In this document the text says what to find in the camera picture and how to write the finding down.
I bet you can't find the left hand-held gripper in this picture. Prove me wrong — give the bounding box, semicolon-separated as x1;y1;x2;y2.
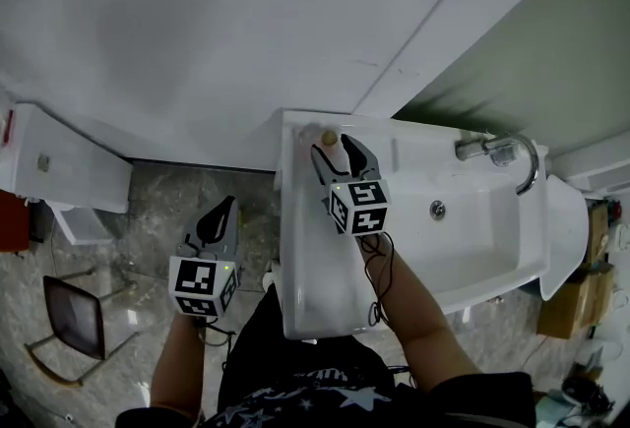
168;195;243;320

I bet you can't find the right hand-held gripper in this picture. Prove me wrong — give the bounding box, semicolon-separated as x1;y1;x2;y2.
309;134;394;238

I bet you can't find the clear bottle with brown cap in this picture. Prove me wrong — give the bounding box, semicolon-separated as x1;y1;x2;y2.
314;129;347;167

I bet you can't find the person's right forearm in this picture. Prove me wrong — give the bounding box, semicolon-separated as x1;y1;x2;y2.
354;231;484;394

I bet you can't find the person's left forearm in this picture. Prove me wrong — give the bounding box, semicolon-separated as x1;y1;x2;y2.
149;314;209;420

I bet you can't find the white sink counter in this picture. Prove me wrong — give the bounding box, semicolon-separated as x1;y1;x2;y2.
273;108;550;341

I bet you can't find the white plastic tray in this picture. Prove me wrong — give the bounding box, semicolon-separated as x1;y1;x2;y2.
50;203;110;247

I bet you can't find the metal chair with dark seat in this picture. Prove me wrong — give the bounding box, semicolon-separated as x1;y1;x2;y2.
23;267;143;389

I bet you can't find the black star-print shirt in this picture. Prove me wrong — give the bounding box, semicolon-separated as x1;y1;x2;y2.
114;287;538;428

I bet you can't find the chrome faucet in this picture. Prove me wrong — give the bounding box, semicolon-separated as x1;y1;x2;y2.
454;132;541;197

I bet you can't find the orange red box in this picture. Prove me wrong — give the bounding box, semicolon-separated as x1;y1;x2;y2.
0;188;34;254

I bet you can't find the wooden shelf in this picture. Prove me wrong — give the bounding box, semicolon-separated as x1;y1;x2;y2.
587;200;612;266

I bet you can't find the cardboard box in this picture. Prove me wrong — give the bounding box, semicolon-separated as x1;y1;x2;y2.
535;262;617;341

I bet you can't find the black device on floor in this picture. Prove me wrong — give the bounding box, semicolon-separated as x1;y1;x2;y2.
559;374;615;419

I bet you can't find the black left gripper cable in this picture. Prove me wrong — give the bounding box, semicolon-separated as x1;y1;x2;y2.
200;316;238;371

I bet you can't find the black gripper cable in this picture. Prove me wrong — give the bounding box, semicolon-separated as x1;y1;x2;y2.
360;230;397;328
200;316;238;371

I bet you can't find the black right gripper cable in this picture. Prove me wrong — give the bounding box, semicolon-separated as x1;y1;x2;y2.
360;230;397;328

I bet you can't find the red wall fixture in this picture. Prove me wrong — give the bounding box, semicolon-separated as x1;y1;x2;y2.
0;107;17;148

